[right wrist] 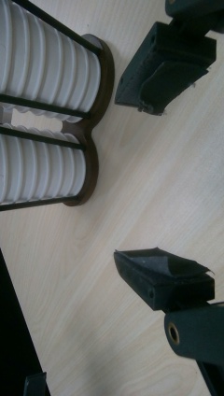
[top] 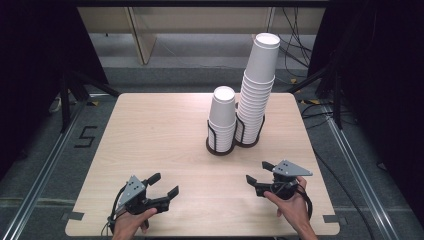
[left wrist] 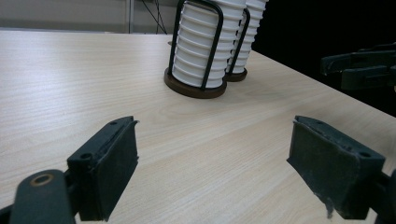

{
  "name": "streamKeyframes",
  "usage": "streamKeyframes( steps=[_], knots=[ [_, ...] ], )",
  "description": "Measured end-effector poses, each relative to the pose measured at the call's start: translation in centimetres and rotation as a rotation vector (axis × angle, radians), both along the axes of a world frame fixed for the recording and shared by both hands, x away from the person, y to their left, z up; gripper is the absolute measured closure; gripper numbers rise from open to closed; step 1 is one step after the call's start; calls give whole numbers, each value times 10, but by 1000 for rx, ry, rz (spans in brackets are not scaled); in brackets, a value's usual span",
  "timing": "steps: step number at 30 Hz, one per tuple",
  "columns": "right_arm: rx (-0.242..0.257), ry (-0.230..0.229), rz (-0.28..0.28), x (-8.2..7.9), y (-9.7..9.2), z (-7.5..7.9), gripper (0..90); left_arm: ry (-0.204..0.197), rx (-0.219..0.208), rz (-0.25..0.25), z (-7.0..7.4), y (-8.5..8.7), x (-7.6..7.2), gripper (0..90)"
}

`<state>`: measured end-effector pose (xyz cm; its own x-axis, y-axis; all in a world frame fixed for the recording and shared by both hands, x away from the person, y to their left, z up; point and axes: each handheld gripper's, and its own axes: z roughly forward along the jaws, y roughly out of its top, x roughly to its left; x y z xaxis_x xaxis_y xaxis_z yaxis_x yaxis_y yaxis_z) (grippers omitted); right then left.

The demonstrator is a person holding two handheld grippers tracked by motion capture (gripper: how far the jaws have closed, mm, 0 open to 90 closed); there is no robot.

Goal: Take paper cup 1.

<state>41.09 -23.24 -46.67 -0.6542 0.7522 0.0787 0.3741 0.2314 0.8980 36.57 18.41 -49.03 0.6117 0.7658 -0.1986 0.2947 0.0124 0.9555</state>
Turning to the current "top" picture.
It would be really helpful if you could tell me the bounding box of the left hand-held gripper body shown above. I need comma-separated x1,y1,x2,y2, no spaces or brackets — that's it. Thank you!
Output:
116,175,171,215

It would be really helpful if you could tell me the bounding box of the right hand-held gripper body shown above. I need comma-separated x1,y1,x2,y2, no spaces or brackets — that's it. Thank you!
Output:
254,159,314,201

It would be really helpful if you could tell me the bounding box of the black wire cup holder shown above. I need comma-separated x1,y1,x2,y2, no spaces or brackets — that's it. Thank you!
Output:
234,112,267,149
205,119,238,157

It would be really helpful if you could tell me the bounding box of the short stack of white cups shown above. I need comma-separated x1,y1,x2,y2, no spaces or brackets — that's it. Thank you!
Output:
207,85,238,154

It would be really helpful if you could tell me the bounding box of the tall stack of white cups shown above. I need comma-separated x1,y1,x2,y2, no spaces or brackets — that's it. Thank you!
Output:
234,32,281,145

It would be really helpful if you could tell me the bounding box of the person's left hand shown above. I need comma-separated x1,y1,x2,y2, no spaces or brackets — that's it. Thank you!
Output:
111,207,158,240

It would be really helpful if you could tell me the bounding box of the person's right hand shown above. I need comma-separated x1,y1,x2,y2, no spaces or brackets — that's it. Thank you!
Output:
263,176,310,231

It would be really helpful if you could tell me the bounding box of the black tape piece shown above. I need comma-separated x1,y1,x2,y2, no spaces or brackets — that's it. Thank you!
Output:
61,211,85,222
322,214,348,225

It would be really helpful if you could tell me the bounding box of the black tape floor mark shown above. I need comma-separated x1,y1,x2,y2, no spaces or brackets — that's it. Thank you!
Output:
73,125,98,149

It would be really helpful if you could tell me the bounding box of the black metal stand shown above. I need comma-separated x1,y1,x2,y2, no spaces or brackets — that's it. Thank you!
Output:
286,63,344,130
59,69,121,134

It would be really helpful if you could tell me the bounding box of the dark curtain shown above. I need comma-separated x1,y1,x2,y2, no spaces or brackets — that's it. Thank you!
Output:
306,0,424,228
0,0,109,174

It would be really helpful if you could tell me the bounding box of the beige wooden shelf unit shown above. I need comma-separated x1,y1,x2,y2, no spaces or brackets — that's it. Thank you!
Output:
77,7,326,66

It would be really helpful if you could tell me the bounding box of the left hand-held gripper cable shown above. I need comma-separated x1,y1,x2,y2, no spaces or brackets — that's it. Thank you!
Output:
101,186,129,239

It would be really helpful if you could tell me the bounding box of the hand-held gripper cable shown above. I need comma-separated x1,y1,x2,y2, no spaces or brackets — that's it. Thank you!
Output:
294,184,314,221
101,186,129,239

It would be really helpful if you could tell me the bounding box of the right hand-held gripper cable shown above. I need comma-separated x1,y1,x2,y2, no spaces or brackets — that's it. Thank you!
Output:
294,184,314,221

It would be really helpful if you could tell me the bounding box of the black floor cable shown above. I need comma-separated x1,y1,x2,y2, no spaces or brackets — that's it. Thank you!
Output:
301,103,376,240

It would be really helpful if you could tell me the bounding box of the metal floor rail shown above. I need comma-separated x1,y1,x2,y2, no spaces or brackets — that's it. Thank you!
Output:
0,99,88,240
321,106,401,240

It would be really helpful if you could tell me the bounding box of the white cable coil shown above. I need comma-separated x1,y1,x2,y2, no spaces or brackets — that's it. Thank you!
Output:
49,95,64,113

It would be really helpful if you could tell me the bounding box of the bundle of black cables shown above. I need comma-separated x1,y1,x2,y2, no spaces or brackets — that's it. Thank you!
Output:
266,7,314,79

